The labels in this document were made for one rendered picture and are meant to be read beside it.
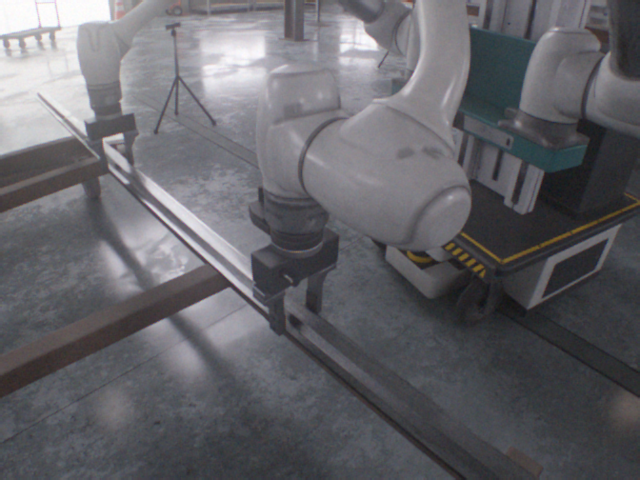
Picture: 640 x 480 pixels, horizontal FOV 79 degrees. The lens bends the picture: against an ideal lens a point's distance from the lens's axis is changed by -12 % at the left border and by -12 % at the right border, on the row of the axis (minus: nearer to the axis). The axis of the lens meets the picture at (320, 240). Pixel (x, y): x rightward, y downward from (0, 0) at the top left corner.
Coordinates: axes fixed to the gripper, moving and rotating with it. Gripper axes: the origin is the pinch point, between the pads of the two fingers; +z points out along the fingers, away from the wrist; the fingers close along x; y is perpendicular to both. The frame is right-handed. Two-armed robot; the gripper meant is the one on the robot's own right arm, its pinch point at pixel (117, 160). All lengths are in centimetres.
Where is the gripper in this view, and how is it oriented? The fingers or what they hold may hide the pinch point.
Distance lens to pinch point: 133.6
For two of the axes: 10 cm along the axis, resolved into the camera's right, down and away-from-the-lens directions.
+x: 7.3, -3.5, 5.8
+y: 6.8, 4.3, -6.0
